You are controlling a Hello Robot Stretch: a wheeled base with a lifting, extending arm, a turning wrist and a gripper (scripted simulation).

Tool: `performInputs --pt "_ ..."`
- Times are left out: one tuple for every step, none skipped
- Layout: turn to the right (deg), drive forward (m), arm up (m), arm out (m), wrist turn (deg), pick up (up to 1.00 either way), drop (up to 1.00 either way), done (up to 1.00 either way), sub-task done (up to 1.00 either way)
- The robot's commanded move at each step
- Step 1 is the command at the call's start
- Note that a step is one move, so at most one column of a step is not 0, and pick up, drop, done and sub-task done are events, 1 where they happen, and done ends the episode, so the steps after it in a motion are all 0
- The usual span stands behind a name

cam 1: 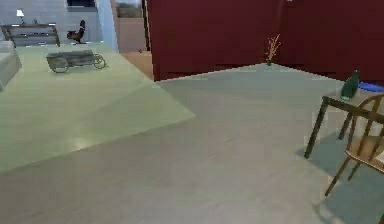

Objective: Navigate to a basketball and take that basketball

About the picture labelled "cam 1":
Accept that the dry twig plant in vase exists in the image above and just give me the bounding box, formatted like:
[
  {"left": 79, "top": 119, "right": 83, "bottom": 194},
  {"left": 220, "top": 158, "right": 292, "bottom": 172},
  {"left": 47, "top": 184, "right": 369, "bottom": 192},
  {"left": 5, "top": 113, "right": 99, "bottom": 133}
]
[{"left": 265, "top": 33, "right": 282, "bottom": 67}]

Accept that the dark wooden dining table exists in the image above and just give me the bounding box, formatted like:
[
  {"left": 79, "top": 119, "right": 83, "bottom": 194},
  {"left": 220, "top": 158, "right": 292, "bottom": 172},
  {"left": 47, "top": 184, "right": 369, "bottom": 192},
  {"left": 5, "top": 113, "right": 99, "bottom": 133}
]
[{"left": 303, "top": 89, "right": 384, "bottom": 160}]

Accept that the dark brown chair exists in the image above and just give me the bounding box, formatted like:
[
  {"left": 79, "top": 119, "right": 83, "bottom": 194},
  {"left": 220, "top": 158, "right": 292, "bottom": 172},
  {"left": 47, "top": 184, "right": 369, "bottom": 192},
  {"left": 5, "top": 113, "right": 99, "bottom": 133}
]
[{"left": 66, "top": 19, "right": 87, "bottom": 45}]

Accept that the dark window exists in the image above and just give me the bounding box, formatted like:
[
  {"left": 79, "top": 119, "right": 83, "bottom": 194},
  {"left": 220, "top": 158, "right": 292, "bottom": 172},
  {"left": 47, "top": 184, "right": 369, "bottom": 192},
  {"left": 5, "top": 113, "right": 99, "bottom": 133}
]
[{"left": 66, "top": 0, "right": 97, "bottom": 8}]

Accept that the dark green bottle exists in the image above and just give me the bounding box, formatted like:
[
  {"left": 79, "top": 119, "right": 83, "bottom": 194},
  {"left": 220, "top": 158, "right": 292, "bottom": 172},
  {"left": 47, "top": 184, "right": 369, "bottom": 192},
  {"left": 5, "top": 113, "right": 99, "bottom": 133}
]
[{"left": 340, "top": 69, "right": 361, "bottom": 101}]

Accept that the brown wooden chair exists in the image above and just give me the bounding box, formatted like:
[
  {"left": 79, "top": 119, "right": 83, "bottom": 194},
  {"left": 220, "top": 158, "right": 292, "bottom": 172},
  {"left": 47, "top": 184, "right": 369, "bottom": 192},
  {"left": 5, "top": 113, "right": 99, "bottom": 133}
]
[{"left": 324, "top": 93, "right": 384, "bottom": 224}]

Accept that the blue plate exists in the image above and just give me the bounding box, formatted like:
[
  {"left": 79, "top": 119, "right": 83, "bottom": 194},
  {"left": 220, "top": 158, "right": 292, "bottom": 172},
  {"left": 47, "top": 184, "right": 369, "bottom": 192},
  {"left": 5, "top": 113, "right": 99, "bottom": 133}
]
[{"left": 358, "top": 81, "right": 384, "bottom": 94}]

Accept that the grey sofa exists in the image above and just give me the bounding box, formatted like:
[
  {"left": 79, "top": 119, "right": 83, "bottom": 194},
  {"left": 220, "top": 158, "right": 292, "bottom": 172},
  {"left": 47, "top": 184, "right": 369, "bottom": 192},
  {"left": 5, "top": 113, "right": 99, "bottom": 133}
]
[{"left": 0, "top": 40, "right": 23, "bottom": 92}]

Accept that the framed wall picture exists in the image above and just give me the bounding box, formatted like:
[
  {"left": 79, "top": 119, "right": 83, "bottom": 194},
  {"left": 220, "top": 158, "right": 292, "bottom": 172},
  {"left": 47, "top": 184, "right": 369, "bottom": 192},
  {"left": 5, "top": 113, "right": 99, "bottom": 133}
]
[{"left": 115, "top": 0, "right": 144, "bottom": 19}]

